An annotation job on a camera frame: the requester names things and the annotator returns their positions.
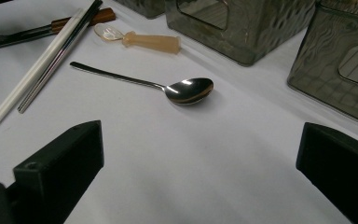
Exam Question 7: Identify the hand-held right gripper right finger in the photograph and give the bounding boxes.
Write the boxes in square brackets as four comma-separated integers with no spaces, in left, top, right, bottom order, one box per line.
[296,121,358,224]

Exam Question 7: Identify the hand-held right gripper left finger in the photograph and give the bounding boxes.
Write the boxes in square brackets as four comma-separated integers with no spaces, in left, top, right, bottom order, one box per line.
[12,119,105,224]

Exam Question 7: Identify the silver tongs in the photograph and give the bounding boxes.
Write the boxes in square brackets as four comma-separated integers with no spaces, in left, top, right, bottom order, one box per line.
[0,8,90,141]

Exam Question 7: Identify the white chopstick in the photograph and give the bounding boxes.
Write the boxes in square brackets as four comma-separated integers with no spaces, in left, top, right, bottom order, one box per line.
[0,7,87,144]

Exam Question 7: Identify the metal chopstick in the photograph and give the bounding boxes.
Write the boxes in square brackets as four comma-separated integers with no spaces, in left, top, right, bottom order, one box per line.
[16,0,101,115]
[20,0,104,114]

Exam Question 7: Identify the knife with wooden handle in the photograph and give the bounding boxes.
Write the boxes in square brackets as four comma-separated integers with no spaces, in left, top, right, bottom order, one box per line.
[0,19,76,53]

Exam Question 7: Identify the metal spoon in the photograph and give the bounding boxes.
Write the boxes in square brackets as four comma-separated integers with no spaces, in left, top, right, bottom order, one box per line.
[69,61,214,106]

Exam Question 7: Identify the small spoon with tan handle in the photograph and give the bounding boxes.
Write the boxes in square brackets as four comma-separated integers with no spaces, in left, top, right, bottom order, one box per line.
[93,22,182,55]

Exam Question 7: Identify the translucent grey bin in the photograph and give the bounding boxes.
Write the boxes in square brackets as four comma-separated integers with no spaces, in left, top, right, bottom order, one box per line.
[113,0,166,20]
[164,0,317,67]
[287,0,358,129]

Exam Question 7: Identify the fork with wooden handle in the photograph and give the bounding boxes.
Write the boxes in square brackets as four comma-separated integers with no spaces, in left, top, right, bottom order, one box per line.
[0,7,117,43]

